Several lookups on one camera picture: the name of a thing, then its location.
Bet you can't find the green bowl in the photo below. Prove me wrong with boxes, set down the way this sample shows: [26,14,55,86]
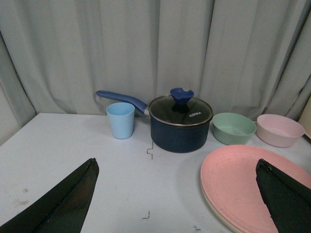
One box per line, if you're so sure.
[212,113,257,145]

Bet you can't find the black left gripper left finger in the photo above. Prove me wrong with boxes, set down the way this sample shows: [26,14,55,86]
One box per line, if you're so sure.
[0,158,99,233]

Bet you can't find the light blue cup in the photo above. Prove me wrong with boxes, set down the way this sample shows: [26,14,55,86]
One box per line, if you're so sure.
[106,102,135,139]

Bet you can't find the glass pot lid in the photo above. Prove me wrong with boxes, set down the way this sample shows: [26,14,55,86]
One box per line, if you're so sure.
[149,88,213,127]

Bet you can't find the pink plate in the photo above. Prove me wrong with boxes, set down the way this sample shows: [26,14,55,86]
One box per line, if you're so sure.
[200,145,311,233]

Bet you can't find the grey curtain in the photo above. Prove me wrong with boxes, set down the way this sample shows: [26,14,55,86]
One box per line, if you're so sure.
[0,0,311,143]

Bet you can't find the beige plate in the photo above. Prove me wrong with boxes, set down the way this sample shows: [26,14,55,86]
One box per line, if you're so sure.
[201,186,242,233]

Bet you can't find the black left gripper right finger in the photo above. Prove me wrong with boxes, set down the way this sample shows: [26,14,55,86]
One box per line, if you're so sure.
[256,159,311,233]

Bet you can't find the dark blue saucepan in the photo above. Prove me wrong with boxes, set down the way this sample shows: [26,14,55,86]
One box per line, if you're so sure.
[96,90,211,153]

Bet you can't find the pink bowl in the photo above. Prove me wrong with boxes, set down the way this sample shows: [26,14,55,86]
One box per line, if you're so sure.
[257,114,305,148]

